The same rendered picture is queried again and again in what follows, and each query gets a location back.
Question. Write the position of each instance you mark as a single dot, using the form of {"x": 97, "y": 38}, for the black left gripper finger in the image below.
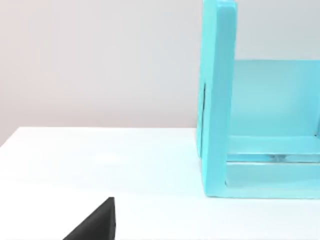
{"x": 101, "y": 222}

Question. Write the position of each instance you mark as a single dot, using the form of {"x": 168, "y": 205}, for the light blue rack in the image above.
{"x": 262, "y": 105}

